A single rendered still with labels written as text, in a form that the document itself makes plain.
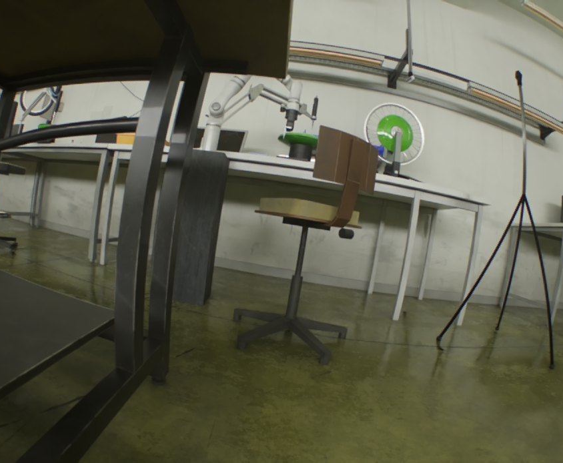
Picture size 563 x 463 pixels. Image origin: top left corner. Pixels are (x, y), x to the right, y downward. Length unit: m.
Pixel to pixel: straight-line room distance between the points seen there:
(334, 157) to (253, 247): 1.83
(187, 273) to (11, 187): 3.97
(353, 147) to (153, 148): 0.75
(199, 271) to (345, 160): 0.97
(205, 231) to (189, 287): 0.33
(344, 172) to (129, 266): 0.80
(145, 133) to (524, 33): 4.97
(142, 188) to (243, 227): 2.24
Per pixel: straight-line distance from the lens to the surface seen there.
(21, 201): 4.80
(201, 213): 1.58
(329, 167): 1.06
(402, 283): 1.96
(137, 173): 0.59
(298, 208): 1.08
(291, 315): 1.34
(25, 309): 0.68
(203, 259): 1.60
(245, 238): 2.77
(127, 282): 0.60
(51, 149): 2.91
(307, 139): 1.77
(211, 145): 1.71
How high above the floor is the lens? 0.53
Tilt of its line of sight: 2 degrees down
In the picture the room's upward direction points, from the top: 9 degrees clockwise
